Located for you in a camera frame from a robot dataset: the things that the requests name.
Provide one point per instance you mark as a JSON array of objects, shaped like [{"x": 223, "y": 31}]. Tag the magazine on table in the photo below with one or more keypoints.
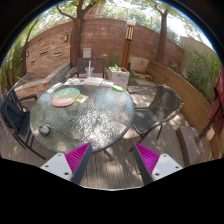
[{"x": 74, "y": 81}]

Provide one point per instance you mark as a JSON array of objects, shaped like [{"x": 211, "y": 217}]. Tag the dark wooden bench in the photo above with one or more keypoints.
[{"x": 98, "y": 65}]

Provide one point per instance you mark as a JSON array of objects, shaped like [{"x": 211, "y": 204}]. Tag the black wicker chair right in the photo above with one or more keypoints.
[{"x": 165, "y": 105}]

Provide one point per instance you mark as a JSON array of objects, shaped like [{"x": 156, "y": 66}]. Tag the open white book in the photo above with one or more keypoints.
[{"x": 93, "y": 81}]

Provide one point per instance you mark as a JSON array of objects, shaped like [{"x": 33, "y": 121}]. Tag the white remote control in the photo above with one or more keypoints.
[{"x": 54, "y": 87}]

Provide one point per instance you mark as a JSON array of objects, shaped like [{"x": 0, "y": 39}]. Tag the tree trunk left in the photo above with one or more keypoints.
[{"x": 82, "y": 7}]

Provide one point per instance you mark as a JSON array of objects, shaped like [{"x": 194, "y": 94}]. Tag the tall wooden lamp post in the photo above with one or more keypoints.
[{"x": 128, "y": 41}]

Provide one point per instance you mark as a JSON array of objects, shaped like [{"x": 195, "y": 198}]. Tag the clear plastic cup with straw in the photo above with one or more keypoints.
[{"x": 89, "y": 70}]

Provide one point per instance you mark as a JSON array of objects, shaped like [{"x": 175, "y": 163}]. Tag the yellow sticky note pad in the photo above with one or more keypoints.
[{"x": 81, "y": 98}]

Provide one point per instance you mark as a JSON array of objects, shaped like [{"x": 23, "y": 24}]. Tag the tree trunk right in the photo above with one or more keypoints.
[{"x": 163, "y": 9}]

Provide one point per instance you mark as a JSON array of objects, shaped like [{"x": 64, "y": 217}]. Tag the tree trunk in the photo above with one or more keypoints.
[
  {"x": 82, "y": 7},
  {"x": 163, "y": 9}
]

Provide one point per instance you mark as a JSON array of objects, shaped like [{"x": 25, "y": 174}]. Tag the black metal chair left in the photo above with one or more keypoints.
[{"x": 17, "y": 119}]

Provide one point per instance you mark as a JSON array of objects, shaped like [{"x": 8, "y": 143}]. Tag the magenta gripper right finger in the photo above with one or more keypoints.
[{"x": 153, "y": 166}]

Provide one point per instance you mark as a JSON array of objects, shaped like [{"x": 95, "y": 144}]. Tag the white square planter box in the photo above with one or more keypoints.
[{"x": 119, "y": 76}]

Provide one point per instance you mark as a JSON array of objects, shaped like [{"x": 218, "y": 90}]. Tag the round glass patio table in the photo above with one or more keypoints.
[{"x": 101, "y": 120}]

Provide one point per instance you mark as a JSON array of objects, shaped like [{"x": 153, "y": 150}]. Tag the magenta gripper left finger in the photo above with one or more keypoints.
[{"x": 70, "y": 166}]

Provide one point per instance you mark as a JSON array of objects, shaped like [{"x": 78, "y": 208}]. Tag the red cloth at right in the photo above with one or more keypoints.
[{"x": 217, "y": 107}]

